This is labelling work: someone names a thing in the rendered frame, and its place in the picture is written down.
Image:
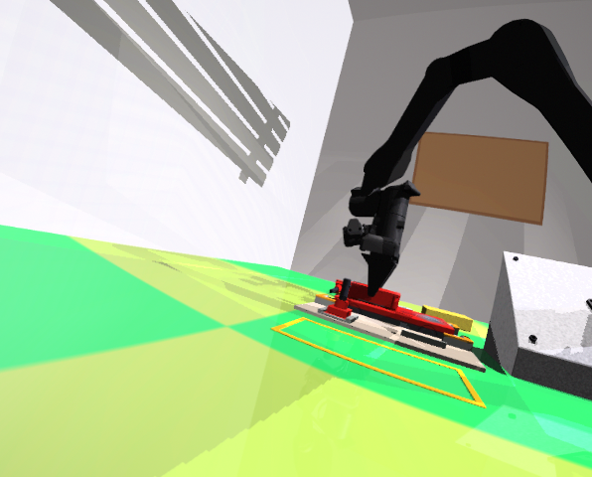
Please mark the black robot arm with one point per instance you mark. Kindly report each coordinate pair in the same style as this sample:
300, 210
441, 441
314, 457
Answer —
524, 57

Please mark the yellow flat bar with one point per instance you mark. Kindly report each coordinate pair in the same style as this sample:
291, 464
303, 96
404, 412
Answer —
463, 322

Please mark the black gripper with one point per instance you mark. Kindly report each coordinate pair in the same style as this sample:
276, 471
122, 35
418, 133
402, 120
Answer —
384, 249

